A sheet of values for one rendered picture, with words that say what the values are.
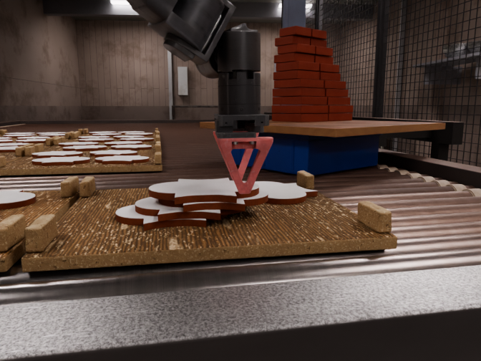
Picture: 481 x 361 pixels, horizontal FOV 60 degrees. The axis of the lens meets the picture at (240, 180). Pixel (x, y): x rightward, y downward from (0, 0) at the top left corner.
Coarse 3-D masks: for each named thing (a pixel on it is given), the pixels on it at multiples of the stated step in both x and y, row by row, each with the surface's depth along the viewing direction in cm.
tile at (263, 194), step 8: (264, 192) 58; (160, 200) 55; (168, 200) 54; (240, 200) 53; (248, 200) 54; (256, 200) 55; (264, 200) 56; (184, 208) 51; (192, 208) 52; (200, 208) 52; (208, 208) 52; (216, 208) 52; (224, 208) 52; (232, 208) 52; (240, 208) 52
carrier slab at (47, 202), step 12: (24, 192) 73; (36, 192) 73; (48, 192) 73; (60, 192) 73; (36, 204) 64; (48, 204) 64; (60, 204) 64; (72, 204) 68; (0, 216) 57; (36, 216) 57; (60, 216) 61; (24, 240) 47; (0, 252) 43; (12, 252) 43; (24, 252) 47; (0, 264) 41; (12, 264) 43
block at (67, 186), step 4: (76, 176) 73; (64, 180) 69; (68, 180) 69; (72, 180) 70; (76, 180) 72; (60, 184) 68; (64, 184) 68; (68, 184) 68; (72, 184) 69; (76, 184) 72; (64, 188) 68; (68, 188) 68; (72, 188) 69; (76, 188) 72; (64, 192) 68; (68, 192) 68; (72, 192) 69; (76, 192) 72; (64, 196) 68; (68, 196) 68
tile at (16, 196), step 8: (0, 192) 68; (8, 192) 68; (16, 192) 68; (0, 200) 62; (8, 200) 62; (16, 200) 62; (24, 200) 63; (32, 200) 64; (0, 208) 61; (8, 208) 61
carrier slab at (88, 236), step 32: (96, 192) 73; (128, 192) 73; (64, 224) 53; (96, 224) 53; (224, 224) 53; (256, 224) 53; (288, 224) 53; (320, 224) 53; (352, 224) 53; (32, 256) 42; (64, 256) 42; (96, 256) 43; (128, 256) 43; (160, 256) 44; (192, 256) 44; (224, 256) 45; (256, 256) 46
